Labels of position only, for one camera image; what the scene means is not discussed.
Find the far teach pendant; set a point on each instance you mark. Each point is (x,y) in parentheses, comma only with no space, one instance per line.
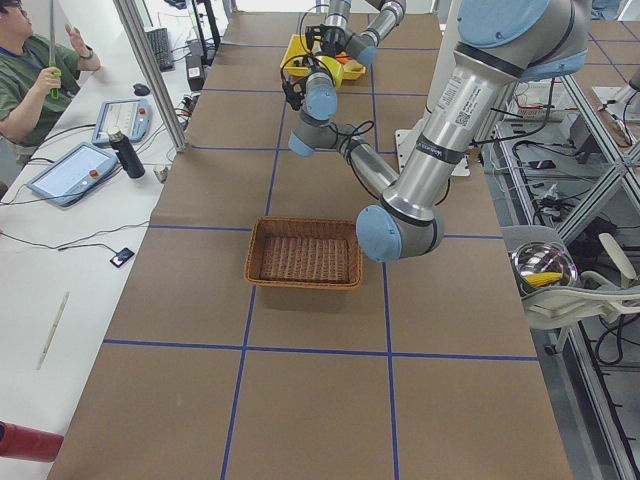
(132,117)

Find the orange toy carrot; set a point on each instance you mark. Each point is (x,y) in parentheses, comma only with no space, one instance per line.
(343,57)

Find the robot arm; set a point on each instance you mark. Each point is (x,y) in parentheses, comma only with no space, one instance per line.
(492,44)
(363,46)

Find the small black device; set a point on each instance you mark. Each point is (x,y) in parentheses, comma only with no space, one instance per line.
(122,257)

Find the teach pendant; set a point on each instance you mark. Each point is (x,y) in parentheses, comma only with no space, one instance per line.
(132,117)
(73,175)

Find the wooden stick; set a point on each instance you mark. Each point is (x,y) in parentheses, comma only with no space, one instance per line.
(52,330)

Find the brown wicker basket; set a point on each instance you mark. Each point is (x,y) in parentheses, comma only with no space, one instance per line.
(304,253)

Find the person in green shirt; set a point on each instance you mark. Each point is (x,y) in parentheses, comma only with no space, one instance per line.
(38,79)

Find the steel pot with corn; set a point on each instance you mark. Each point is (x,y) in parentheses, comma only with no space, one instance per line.
(538,265)

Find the aluminium post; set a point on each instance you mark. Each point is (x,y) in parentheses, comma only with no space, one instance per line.
(134,29)

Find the near teach pendant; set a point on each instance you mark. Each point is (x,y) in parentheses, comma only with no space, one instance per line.
(73,175)

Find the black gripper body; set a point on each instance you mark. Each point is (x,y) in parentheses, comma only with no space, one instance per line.
(320,36)
(299,81)

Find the red cylinder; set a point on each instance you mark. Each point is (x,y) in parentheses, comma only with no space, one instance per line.
(24,443)

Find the black water bottle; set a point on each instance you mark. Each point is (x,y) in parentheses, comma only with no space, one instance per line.
(125,152)

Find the computer mouse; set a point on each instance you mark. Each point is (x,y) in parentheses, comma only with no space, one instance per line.
(140,89)

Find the yellow plastic basket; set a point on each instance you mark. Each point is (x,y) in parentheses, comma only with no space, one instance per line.
(297,62)

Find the black keyboard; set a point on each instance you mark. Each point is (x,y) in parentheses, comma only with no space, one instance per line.
(158,40)

